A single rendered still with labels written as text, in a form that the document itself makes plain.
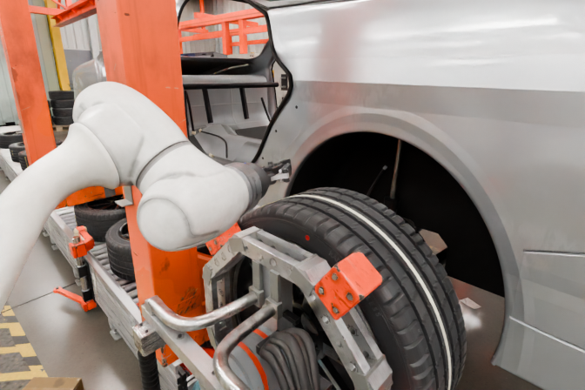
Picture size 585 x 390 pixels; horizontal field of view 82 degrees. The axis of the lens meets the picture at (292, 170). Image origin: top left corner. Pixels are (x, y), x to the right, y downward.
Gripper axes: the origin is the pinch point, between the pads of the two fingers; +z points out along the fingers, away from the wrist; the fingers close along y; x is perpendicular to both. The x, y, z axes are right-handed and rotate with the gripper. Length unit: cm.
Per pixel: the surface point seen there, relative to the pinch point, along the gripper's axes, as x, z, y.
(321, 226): -12.3, -7.5, 9.8
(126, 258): -55, 69, -137
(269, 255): -16.4, -12.8, -0.5
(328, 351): -43.5, -4.7, 6.6
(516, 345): -51, 15, 48
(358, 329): -29.1, -16.3, 16.9
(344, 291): -19.2, -20.7, 16.4
